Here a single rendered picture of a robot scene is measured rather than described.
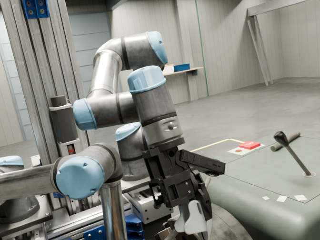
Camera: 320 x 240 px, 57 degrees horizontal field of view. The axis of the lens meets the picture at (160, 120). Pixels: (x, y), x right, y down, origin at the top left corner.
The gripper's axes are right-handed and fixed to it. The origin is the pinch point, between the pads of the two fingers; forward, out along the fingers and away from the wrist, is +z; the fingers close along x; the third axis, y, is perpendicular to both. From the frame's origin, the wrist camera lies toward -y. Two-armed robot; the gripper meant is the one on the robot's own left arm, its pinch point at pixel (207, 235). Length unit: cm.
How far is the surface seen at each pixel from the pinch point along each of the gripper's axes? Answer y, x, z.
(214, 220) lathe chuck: -11.3, -13.5, 2.9
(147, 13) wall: -478, -726, -431
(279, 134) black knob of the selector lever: -35.7, -5.8, -12.1
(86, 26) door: -274, -746, -416
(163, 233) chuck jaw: -1.3, -24.6, 3.4
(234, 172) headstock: -32.3, -25.4, -3.4
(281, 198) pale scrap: -27.5, -5.1, 3.2
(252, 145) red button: -53, -35, -8
